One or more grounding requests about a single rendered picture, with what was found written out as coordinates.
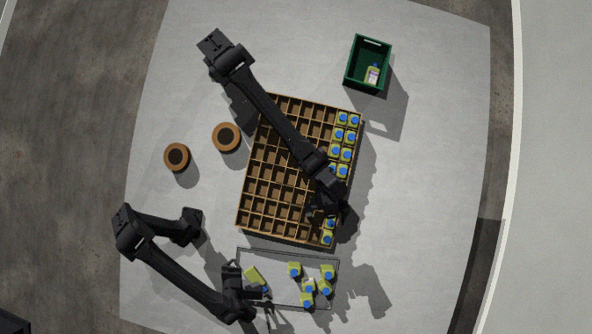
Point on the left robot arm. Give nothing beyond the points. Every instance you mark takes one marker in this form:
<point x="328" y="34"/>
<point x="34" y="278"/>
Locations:
<point x="223" y="57"/>

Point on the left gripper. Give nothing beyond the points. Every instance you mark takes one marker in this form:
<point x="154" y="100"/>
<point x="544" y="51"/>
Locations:
<point x="344" y="208"/>

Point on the brown cardboard divided carton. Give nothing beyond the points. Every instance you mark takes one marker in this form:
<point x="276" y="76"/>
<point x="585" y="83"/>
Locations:
<point x="287" y="182"/>

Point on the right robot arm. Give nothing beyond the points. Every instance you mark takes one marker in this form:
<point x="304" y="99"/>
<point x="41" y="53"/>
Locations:
<point x="132" y="230"/>

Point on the green crate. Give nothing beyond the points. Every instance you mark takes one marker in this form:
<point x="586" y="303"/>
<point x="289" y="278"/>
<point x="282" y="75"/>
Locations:
<point x="362" y="54"/>

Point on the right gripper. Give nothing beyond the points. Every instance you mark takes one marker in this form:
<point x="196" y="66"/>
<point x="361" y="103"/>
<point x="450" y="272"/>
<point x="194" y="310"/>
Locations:
<point x="229" y="272"/>

